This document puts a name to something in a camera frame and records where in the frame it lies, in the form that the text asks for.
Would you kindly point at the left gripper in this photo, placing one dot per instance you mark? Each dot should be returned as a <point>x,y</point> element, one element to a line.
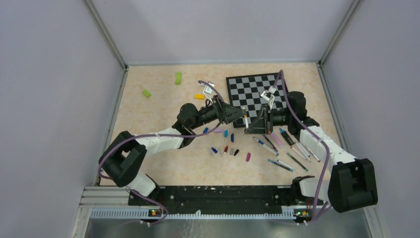
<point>232,113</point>

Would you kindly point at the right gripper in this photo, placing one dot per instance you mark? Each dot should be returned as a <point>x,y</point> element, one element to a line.
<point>263,124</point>

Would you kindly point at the yellow capped marker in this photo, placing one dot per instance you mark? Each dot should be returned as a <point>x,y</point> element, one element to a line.
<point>246,117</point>

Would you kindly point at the blue black highlighter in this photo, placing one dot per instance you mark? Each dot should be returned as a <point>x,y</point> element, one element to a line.
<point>286,137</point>

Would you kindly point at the lilac highlighter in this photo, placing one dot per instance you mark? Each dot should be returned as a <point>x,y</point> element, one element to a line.
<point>277,140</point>

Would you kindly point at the dark thin pen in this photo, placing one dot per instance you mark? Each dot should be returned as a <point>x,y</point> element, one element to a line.
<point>270,143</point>

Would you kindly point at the blue capped white marker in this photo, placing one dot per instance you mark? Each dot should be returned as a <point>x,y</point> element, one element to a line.
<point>266,146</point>

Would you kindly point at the green thin pen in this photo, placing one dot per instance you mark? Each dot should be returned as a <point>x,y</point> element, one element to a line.
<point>296,161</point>

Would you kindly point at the black capped marker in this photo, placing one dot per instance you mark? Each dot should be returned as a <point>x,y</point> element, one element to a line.
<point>305,148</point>

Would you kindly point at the blue thin pen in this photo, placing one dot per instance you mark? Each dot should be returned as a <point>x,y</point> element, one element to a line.
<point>280,165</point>

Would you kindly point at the grey capped marker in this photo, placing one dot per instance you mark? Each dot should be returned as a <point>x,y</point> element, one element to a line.
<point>308,158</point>

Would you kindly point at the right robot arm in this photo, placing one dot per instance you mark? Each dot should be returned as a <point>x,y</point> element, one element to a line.
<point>346,182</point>

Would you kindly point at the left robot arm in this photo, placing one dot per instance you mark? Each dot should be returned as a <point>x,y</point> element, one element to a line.
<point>122,160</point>

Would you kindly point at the black white chessboard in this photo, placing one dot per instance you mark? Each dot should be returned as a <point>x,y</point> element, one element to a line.
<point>245,92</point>

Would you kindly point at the purple marker cap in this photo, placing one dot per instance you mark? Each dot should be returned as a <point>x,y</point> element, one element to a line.
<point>248,157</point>

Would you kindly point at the yellow block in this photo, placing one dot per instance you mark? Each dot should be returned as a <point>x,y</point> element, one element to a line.
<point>199,96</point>

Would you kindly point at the green block far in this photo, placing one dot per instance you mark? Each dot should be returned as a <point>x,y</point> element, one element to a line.
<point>178,78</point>

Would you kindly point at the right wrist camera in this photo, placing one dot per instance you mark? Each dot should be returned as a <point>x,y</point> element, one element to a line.
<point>269,96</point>

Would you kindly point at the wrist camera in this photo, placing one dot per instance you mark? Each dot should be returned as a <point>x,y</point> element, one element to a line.
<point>269,96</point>
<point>207,89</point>

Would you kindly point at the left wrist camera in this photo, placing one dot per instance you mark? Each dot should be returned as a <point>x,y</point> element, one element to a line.
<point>207,89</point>

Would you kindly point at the green block near wall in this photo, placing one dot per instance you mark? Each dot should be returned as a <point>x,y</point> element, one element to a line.
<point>146,93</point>

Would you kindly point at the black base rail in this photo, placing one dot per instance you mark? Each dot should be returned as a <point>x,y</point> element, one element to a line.
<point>228,200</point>

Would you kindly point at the aluminium frame rail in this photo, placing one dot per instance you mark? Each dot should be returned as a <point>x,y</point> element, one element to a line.
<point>119,203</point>

